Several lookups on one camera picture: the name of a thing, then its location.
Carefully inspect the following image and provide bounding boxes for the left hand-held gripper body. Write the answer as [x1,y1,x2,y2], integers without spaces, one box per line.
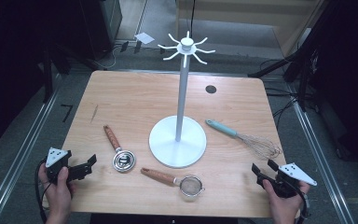
[45,147,76,185]

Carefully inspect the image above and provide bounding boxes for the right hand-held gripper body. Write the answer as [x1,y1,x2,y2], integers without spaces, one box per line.
[264,162,318,199]

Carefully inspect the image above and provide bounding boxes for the wooden handled metal spoon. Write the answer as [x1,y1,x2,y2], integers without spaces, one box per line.
[103,124,137,174]

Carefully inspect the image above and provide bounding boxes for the teal handled wire whisk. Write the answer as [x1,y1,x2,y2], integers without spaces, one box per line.
[205,119,282,161]

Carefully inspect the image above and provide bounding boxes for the wooden handled mesh strainer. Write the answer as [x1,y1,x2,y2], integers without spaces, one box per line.
[140,167,206,199]

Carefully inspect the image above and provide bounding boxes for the white hook stand rack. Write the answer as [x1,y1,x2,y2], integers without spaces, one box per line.
[148,30,216,169]

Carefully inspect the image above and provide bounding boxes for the person's right hand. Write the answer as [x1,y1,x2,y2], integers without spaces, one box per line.
[262,179,310,224]

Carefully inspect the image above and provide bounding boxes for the person's left hand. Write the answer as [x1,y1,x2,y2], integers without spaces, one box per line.
[37,163,75,217]

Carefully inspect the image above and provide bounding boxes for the black metal stand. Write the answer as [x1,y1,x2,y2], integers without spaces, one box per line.
[40,43,74,105]

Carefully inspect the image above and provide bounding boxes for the black tripod leg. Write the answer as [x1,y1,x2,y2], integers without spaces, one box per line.
[247,50,301,78]

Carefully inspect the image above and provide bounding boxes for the white paper sheet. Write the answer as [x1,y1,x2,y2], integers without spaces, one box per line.
[133,32,156,45]

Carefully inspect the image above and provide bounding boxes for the dark cabinet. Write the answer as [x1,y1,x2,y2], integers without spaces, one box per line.
[80,0,123,61]

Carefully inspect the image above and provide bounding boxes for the metal floor rail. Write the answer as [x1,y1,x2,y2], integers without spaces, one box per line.
[288,87,355,224]
[0,90,60,224]

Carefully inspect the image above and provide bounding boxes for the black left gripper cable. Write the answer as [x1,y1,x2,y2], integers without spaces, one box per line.
[34,160,49,224]

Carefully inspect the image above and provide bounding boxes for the black floor cables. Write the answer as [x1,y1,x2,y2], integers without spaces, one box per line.
[262,59,302,129]

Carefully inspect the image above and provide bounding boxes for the white floor cable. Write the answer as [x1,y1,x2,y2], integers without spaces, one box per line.
[92,45,119,71]

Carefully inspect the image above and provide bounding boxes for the thin black hanging cable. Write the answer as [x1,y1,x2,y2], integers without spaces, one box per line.
[191,0,198,31]

